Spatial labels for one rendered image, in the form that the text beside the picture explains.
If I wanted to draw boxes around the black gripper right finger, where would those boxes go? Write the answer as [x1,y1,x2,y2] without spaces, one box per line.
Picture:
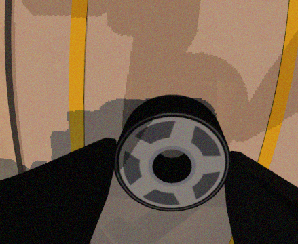
[224,151,298,244]

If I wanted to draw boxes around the black rubber tyre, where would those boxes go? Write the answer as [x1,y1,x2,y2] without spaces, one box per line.
[113,95,231,211]

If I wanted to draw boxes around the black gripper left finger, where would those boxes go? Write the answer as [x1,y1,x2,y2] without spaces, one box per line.
[0,138,117,244]

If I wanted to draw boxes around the yellow tape outline on table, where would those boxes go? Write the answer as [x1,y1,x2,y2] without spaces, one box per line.
[69,0,298,169]

